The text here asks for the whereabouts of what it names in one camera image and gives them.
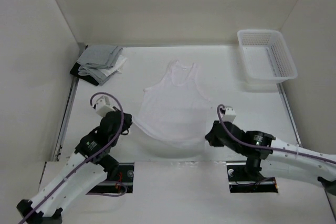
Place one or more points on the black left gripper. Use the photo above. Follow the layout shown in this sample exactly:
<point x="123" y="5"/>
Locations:
<point x="127" y="121"/>

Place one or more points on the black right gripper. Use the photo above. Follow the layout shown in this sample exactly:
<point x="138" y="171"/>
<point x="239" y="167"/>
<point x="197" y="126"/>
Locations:
<point x="212" y="137"/>

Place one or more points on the white pink tank top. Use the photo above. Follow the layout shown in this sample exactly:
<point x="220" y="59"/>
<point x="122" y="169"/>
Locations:
<point x="173" y="115"/>

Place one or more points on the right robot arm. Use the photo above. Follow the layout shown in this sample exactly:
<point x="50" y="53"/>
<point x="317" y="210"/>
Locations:
<point x="269" y="157"/>

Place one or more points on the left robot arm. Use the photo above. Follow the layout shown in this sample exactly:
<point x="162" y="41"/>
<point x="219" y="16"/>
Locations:
<point x="89" y="165"/>

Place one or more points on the black folded tank top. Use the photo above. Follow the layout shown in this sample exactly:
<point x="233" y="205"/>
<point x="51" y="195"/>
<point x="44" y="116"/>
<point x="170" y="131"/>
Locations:
<point x="75" y="72"/>

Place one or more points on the white folded tank top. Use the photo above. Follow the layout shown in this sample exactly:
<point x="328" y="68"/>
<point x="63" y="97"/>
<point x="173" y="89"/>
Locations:
<point x="118" y="65"/>

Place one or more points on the grey folded tank top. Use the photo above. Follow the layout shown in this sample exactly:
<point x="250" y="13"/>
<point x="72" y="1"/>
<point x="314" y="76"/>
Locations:
<point x="96" y="57"/>

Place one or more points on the white plastic basket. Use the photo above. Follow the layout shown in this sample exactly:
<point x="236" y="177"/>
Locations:
<point x="265" y="56"/>

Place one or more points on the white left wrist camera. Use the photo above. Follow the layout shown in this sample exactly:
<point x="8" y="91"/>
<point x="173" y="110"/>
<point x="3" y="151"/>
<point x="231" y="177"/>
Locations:
<point x="102" y="106"/>

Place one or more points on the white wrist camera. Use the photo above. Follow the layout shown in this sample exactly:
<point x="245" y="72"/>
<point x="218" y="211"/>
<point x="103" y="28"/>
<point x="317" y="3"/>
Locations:
<point x="102" y="106"/>
<point x="228" y="114"/>

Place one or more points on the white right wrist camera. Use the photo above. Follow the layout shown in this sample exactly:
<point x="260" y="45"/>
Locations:
<point x="228" y="114"/>

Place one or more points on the right metal table rail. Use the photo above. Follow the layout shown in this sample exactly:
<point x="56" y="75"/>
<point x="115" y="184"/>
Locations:
<point x="289" y="112"/>

